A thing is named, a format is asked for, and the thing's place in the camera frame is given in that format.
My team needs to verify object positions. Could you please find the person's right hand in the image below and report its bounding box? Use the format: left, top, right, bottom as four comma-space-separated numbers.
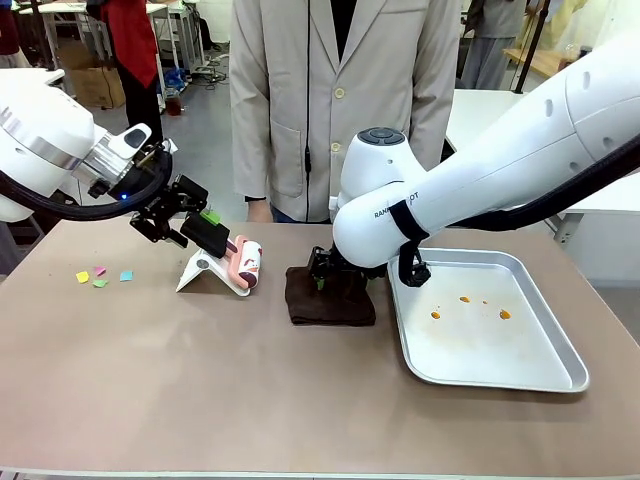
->
245, 197, 274, 224

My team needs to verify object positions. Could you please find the pink handled lint roller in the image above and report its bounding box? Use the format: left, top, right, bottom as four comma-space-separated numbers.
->
223, 234, 264, 290

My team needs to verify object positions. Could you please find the white lint roller stand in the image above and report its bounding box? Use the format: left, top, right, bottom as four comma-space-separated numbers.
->
174, 248, 251, 298

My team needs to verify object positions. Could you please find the brown cardboard box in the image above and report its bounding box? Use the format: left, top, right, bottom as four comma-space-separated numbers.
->
68, 64, 127, 110

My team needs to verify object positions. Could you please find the person in grey clothes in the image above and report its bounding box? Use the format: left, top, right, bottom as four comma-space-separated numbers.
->
458, 0, 527, 92

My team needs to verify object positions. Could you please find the white side cabinet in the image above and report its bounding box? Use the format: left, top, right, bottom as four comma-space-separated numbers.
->
543, 169, 640, 302

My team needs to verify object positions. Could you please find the black strap on arm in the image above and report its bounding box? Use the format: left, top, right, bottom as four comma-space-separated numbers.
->
388, 199, 431, 242

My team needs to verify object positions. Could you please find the person in beige jacket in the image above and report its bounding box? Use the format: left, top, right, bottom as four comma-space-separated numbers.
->
228, 0, 464, 225

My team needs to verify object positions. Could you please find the black tripod pole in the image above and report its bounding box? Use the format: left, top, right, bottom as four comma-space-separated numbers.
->
512, 0, 552, 95

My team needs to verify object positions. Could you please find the white desk with metal legs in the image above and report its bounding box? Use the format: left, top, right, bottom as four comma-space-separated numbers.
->
14, 0, 117, 71

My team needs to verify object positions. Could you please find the dark red bottle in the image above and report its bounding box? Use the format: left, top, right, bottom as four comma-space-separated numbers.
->
164, 87, 184, 118

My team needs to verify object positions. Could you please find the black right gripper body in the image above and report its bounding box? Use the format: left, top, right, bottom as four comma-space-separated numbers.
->
307, 244, 364, 281

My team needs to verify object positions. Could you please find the black lanyard cord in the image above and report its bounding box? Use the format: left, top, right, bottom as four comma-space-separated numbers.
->
302, 0, 315, 176

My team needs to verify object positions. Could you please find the person's left forearm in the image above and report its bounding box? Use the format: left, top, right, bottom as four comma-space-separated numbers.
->
409, 84, 459, 171

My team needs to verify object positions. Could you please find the dark brown cloth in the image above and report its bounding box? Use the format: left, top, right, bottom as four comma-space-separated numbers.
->
284, 266, 377, 327

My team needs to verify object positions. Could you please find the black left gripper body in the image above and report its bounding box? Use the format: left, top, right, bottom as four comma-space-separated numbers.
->
130, 143, 177, 221

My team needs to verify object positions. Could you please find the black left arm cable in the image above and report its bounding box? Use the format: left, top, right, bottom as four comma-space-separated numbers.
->
0, 149, 176, 222

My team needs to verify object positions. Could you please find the white grey left wrist camera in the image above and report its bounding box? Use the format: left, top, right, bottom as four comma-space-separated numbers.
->
106, 123, 153, 162

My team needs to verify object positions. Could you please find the person's right forearm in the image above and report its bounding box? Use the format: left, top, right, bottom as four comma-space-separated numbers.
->
229, 94, 275, 202

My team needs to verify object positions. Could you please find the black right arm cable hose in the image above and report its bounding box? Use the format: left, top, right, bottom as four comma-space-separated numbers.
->
429, 142, 640, 232

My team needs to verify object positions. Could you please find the wooden background table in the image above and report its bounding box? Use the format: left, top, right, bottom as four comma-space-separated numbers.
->
502, 45, 579, 85

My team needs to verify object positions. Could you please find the white background table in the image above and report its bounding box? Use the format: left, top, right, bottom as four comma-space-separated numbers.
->
443, 88, 532, 154

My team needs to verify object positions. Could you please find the person in red apron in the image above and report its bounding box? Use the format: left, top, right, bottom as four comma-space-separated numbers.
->
85, 0, 167, 147

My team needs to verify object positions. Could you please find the silver metal tray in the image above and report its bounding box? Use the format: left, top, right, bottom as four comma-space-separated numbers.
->
387, 247, 591, 394

